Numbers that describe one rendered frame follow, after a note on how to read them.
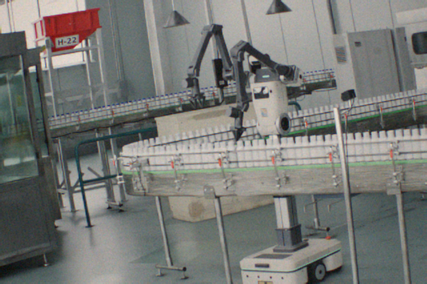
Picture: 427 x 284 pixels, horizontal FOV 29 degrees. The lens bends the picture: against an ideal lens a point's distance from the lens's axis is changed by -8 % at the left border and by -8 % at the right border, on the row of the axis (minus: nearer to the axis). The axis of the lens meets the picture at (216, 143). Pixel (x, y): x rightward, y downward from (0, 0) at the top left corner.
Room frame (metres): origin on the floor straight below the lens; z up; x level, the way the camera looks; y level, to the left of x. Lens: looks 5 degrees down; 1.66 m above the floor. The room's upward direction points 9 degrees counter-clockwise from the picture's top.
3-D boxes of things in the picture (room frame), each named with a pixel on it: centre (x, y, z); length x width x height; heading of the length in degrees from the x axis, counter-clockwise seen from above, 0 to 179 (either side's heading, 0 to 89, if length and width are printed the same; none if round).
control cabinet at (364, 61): (11.71, -2.20, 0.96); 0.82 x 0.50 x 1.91; 117
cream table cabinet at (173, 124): (10.14, 0.03, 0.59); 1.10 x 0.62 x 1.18; 117
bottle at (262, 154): (5.49, -0.28, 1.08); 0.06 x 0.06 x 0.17
